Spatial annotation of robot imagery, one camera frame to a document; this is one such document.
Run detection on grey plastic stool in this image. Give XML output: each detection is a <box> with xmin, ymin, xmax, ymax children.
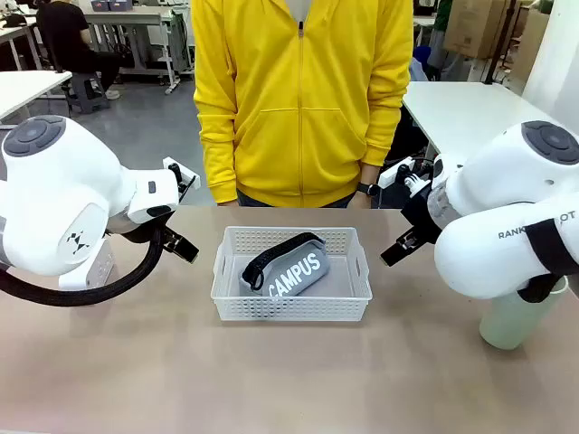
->
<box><xmin>66</xmin><ymin>71</ymin><xmax>111</xmax><ymax>115</ymax></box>

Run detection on grey background workbench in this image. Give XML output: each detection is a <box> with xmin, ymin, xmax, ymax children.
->
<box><xmin>83</xmin><ymin>7</ymin><xmax>196</xmax><ymax>95</ymax></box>

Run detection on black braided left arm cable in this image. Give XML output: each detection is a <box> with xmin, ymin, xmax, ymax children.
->
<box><xmin>0</xmin><ymin>225</ymin><xmax>172</xmax><ymax>308</ymax></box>

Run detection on pale green cup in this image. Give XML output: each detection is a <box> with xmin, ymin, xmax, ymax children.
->
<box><xmin>479</xmin><ymin>275</ymin><xmax>569</xmax><ymax>351</ymax></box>

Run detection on person's left forearm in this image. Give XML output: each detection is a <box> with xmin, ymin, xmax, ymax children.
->
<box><xmin>360</xmin><ymin>94</ymin><xmax>409</xmax><ymax>184</ymax></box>

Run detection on large cardboard box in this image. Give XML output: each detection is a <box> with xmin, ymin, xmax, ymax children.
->
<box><xmin>442</xmin><ymin>0</ymin><xmax>522</xmax><ymax>61</ymax></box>

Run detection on white partition panel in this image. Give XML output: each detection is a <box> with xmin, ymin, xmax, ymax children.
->
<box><xmin>523</xmin><ymin>0</ymin><xmax>579</xmax><ymax>126</ymax></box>

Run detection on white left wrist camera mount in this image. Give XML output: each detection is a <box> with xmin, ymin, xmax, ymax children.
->
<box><xmin>161</xmin><ymin>156</ymin><xmax>202</xmax><ymax>194</ymax></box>

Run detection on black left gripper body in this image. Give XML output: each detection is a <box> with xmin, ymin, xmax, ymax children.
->
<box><xmin>106</xmin><ymin>210</ymin><xmax>178</xmax><ymax>246</ymax></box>

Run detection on person's right forearm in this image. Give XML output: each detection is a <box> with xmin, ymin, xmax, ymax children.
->
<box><xmin>197</xmin><ymin>99</ymin><xmax>239</xmax><ymax>204</ymax></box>

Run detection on black right arm cable sleeve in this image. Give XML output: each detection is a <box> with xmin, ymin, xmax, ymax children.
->
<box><xmin>517</xmin><ymin>220</ymin><xmax>570</xmax><ymax>304</ymax></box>

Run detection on white perforated plastic basket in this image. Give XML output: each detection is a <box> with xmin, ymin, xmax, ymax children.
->
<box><xmin>210</xmin><ymin>225</ymin><xmax>375</xmax><ymax>323</ymax></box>

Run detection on seated person in black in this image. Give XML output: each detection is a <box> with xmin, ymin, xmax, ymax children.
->
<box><xmin>34</xmin><ymin>0</ymin><xmax>122</xmax><ymax>100</ymax></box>

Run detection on white table with round corner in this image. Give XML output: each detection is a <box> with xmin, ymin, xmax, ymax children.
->
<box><xmin>0</xmin><ymin>70</ymin><xmax>73</xmax><ymax>124</ymax></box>

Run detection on grey CAMPUS pencil case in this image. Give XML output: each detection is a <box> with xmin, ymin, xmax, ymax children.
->
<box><xmin>238</xmin><ymin>231</ymin><xmax>332</xmax><ymax>300</ymax></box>

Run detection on black stand pole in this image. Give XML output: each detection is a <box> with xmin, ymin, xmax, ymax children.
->
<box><xmin>482</xmin><ymin>0</ymin><xmax>519</xmax><ymax>87</ymax></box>

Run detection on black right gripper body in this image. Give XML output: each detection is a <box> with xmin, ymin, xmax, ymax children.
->
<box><xmin>400</xmin><ymin>180</ymin><xmax>443</xmax><ymax>244</ymax></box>

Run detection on blue storage bins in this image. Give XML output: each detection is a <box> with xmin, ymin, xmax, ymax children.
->
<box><xmin>89</xmin><ymin>0</ymin><xmax>133</xmax><ymax>13</ymax></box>

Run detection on person in yellow hoodie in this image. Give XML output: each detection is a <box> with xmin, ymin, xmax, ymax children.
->
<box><xmin>192</xmin><ymin>0</ymin><xmax>415</xmax><ymax>209</ymax></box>

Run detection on narrow cardboard box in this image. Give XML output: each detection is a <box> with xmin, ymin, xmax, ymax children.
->
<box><xmin>515</xmin><ymin>7</ymin><xmax>551</xmax><ymax>85</ymax></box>

